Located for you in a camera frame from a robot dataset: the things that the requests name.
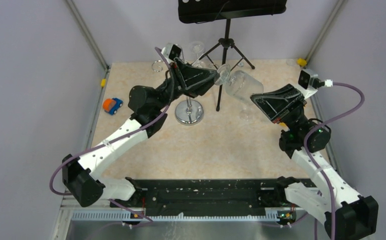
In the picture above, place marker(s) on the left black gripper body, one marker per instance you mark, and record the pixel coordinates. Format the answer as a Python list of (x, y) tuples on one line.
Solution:
[(175, 68)]

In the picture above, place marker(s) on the clear flute glass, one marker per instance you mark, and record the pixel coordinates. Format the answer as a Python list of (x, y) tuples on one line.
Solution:
[(246, 114)]

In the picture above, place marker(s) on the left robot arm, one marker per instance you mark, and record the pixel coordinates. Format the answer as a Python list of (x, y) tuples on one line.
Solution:
[(82, 173)]

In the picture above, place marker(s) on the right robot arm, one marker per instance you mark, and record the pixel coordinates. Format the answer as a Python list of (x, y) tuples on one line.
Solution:
[(342, 210)]

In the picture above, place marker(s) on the chrome wine glass rack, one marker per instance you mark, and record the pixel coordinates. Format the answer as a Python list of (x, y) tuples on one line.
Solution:
[(188, 111)]

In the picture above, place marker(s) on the yellow corner clamp right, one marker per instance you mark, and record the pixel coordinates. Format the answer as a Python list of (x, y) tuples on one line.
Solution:
[(301, 62)]

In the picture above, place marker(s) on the black music stand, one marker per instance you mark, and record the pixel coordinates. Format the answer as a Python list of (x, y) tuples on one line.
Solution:
[(200, 12)]

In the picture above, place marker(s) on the orange and blue toy car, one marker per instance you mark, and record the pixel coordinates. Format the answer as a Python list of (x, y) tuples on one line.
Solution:
[(111, 105)]

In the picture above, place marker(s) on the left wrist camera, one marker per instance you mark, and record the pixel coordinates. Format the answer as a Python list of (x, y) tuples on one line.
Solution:
[(171, 51)]

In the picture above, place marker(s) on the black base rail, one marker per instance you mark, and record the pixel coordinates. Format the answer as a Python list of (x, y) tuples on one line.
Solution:
[(210, 199)]

